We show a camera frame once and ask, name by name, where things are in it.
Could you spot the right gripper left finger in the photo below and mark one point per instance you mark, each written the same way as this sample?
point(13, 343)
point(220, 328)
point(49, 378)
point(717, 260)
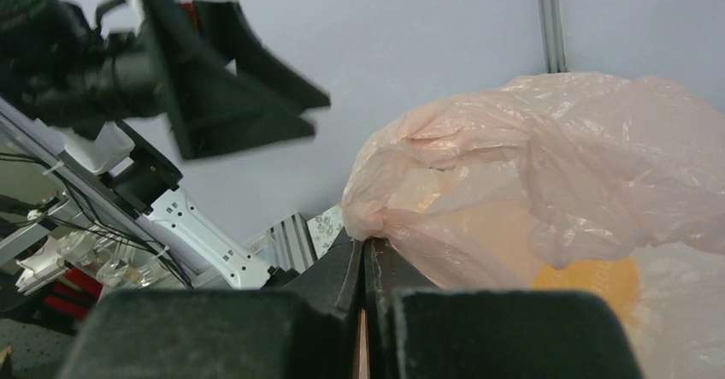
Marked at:
point(304, 329)

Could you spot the yellow trash bin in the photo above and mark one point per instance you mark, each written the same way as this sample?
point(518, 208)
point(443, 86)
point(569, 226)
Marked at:
point(487, 246)

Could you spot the aluminium frame post right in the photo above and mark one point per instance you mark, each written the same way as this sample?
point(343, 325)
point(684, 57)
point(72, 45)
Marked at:
point(552, 36)

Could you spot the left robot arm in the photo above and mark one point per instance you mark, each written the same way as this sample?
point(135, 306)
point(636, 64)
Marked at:
point(143, 182)

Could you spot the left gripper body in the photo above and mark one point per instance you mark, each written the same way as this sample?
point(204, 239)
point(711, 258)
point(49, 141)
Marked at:
point(59, 69)

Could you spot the floral tablecloth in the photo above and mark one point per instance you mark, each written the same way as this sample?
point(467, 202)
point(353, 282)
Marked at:
point(324, 229)

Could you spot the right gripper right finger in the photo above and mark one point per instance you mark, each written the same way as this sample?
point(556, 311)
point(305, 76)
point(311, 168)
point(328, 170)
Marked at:
point(416, 330)

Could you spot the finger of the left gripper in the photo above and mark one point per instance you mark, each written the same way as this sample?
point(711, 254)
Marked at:
point(212, 110)
point(223, 25)

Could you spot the pink plastic trash bag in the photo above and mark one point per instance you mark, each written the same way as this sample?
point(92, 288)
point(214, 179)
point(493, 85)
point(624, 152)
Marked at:
point(607, 168)

